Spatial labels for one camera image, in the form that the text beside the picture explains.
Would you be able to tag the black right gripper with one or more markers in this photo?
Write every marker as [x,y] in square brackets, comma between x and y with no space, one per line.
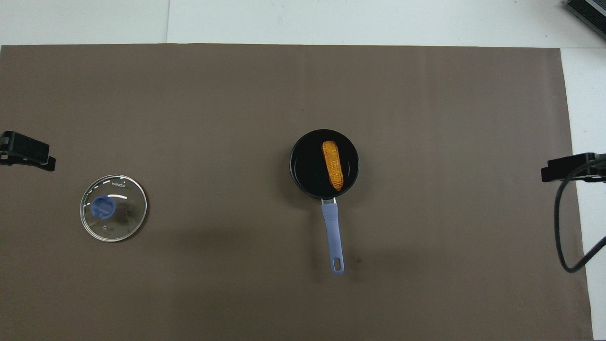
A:
[600,157]

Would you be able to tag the glass lid with purple knob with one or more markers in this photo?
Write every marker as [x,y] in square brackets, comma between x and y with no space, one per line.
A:
[123,213]

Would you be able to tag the yellow corn cob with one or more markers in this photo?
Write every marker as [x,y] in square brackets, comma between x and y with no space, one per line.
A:
[333,166]

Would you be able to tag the dark grille device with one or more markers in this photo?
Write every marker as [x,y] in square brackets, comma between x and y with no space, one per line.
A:
[589,14]

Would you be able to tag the brown table mat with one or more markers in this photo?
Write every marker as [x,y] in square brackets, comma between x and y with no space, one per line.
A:
[426,284]

